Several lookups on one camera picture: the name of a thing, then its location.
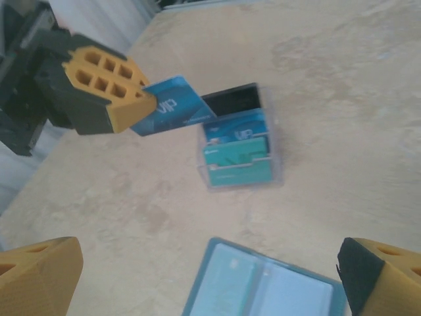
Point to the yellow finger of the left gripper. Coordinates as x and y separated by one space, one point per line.
115 66
131 112

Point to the clear acrylic card stand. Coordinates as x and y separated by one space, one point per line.
276 164

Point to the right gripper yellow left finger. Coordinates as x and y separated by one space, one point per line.
39 279

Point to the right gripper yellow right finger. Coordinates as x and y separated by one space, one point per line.
388 283

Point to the corrugated translucent side panel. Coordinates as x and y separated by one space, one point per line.
98 19

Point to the blue folding card holder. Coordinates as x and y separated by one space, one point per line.
296 296

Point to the black credit card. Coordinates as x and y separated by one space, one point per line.
230 98

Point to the teal VIP credit card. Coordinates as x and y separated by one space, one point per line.
237 171
230 283

